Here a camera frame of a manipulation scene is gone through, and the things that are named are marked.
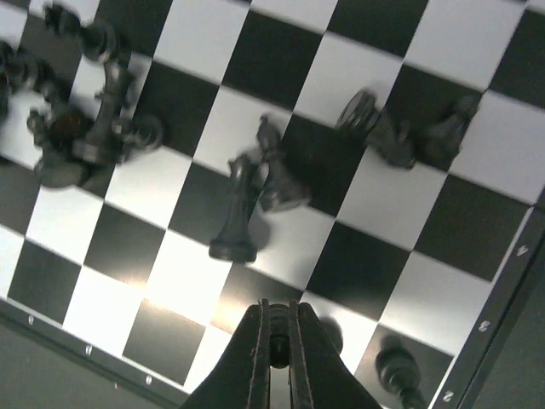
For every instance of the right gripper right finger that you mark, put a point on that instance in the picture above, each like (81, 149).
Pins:
(318, 376)

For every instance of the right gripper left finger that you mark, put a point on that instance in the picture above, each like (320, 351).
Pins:
(241, 377)

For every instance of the black pawn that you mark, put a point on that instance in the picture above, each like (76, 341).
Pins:
(279, 337)
(441, 142)

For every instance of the black rook in corner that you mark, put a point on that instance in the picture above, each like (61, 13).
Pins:
(399, 374)

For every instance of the black king lying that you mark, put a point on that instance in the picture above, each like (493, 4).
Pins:
(233, 243)

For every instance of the black bishop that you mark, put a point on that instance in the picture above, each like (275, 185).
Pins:
(281, 190)

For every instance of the black and white chessboard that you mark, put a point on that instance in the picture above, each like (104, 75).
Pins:
(120, 272)

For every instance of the black knight lying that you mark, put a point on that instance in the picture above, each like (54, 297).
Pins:
(377, 129)

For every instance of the black pawn by knight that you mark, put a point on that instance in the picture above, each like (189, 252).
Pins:
(441, 142)

